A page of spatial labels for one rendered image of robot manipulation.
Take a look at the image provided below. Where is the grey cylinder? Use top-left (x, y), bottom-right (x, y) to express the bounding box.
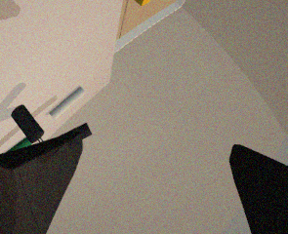
top-left (49, 87), bottom-right (85, 120)

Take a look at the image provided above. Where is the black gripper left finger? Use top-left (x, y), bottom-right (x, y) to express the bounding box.
top-left (0, 132), bottom-right (84, 234)

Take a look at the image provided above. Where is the black metal rail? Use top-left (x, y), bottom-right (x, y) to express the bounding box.
top-left (61, 122), bottom-right (93, 140)

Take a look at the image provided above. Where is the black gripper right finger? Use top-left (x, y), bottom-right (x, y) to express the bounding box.
top-left (229, 144), bottom-right (288, 234)

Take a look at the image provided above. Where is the green cylinder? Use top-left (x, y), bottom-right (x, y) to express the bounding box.
top-left (10, 137), bottom-right (31, 152)

